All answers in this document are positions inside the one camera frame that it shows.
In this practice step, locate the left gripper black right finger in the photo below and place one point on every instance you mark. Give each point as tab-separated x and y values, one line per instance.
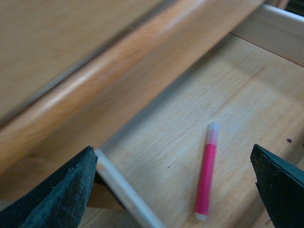
281	188

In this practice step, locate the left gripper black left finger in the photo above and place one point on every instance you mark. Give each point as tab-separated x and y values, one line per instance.
57	202

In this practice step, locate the pink marker with white cap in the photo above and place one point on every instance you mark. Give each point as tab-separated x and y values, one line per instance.
201	210

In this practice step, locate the wooden drawer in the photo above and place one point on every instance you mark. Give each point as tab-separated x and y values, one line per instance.
252	84

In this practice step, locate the wooden nightstand cabinet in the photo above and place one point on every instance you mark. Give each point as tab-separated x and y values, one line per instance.
73	72

